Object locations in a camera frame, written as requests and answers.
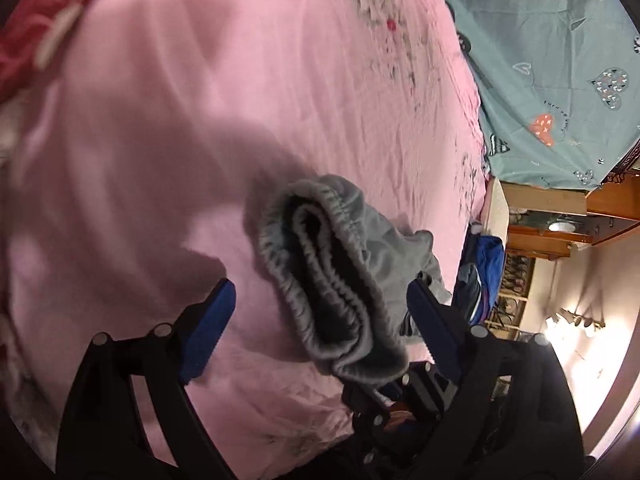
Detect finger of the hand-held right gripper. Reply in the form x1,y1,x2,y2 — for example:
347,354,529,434
402,361,458,415

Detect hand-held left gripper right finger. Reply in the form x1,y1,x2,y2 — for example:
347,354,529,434
405,277,586,480

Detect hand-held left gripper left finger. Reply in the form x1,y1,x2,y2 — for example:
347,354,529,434
56,277,238,480

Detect grey pants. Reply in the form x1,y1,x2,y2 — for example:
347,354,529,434
257,174,453,383

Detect blue garment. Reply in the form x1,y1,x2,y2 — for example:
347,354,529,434
452,232,506,331

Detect white pillow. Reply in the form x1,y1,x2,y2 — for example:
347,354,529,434
480,177,511,241

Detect ceiling lamp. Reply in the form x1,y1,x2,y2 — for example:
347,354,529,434
542,307,608,343

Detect pink floral bed sheet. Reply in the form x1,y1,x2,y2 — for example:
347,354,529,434
0,0,493,461

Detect wooden display cabinet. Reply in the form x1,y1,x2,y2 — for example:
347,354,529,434
492,135,640,341

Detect teal heart-print pillow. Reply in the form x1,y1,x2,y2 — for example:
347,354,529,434
427,0,640,191

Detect red floral quilt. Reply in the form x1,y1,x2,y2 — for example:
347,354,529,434
0,0,101,106

